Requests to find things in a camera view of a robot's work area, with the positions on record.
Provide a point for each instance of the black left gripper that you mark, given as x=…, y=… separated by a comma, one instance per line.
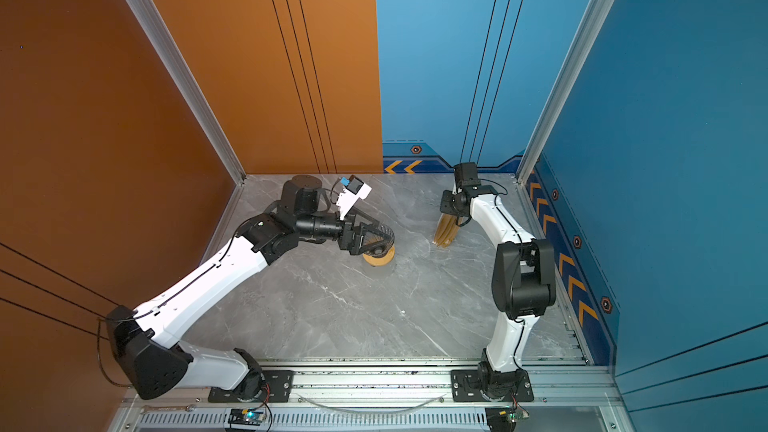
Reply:
x=353, y=244

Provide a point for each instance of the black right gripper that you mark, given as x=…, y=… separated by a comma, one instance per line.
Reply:
x=445, y=207

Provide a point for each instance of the wooden ring dripper stand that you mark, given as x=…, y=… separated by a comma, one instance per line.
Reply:
x=381, y=259

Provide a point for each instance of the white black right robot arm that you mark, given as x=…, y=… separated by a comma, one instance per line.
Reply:
x=523, y=287

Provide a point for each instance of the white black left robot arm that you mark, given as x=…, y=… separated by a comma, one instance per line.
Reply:
x=147, y=341

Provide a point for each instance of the green circuit board left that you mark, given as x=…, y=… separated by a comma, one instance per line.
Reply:
x=248, y=419

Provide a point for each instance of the green circuit board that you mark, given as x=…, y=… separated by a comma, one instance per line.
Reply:
x=504, y=419
x=248, y=419

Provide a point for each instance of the green circuit board right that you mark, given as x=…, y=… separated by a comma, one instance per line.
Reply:
x=504, y=419

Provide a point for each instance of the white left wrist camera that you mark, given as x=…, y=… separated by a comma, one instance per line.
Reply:
x=354, y=189

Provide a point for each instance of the aluminium front rail frame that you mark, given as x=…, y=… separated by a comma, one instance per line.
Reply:
x=392, y=395

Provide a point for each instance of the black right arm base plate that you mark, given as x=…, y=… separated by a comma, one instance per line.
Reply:
x=479, y=386

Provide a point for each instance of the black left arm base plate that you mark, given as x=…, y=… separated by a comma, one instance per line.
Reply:
x=270, y=386

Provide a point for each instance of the aluminium right corner post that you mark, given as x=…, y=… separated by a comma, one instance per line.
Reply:
x=583, y=41

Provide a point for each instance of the aluminium corner post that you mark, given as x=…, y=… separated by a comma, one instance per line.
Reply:
x=166, y=48
x=583, y=41

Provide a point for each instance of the aluminium left corner post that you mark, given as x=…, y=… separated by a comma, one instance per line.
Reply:
x=166, y=48

